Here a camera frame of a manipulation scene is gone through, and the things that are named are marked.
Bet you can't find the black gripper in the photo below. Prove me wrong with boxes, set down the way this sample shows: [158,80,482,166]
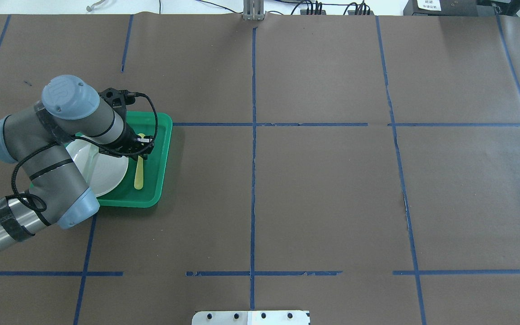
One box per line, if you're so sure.
[99,127,154,161]

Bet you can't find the green plastic tray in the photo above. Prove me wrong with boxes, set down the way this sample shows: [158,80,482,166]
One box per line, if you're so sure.
[97,112,172,208]

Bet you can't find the white pedestal column with base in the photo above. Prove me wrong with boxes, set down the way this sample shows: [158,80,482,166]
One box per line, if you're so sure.
[191,310,311,325]

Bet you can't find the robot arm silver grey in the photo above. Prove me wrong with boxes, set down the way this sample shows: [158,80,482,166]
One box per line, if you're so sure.
[0,74,157,252]

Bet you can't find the pale green plastic fork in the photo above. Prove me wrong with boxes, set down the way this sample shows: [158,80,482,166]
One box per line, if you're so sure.
[83,145,99,183]

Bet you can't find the white round plate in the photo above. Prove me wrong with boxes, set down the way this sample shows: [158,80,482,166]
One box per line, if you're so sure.
[66,139,129,197]

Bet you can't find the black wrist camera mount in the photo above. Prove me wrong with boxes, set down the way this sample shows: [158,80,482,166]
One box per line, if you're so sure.
[98,87,136,121]

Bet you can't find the aluminium frame post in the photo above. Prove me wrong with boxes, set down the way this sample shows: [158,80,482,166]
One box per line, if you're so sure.
[242,0,266,21]

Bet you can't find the yellow plastic spoon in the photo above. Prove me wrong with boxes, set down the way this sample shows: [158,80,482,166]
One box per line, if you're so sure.
[134,156,144,190]

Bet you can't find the black computer box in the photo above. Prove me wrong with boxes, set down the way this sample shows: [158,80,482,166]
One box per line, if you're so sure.
[403,0,478,17]

